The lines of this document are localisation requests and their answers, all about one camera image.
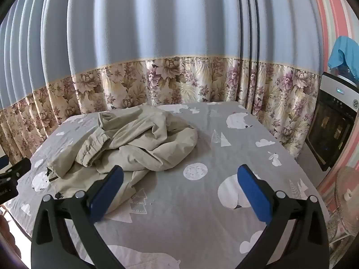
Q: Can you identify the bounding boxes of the beige jacket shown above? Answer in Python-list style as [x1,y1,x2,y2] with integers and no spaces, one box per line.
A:
[46,104,198,216]

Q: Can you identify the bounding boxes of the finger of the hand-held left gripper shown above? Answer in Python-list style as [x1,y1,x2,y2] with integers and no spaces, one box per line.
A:
[0,155,32,180]

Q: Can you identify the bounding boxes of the grey printed bed sheet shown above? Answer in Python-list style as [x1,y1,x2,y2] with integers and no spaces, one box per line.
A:
[6,102,330,269]

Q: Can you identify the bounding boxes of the white and black water dispenser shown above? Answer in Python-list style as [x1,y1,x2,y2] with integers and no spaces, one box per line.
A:
[305,71,359,172]

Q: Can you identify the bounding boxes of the blue cloth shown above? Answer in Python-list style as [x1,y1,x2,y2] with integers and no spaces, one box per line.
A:
[328,36,359,70]

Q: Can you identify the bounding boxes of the blue curtain with floral hem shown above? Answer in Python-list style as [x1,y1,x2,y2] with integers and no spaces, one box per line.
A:
[0,0,324,159]

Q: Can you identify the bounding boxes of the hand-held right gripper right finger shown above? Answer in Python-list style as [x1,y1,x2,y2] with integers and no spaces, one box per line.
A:
[237,164,329,269]

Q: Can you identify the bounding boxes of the beige standing fan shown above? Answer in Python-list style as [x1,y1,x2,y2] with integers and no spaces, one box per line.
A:
[327,166,359,244]

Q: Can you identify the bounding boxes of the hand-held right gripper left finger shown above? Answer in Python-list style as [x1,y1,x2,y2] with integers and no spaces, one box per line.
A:
[31,165,125,269]

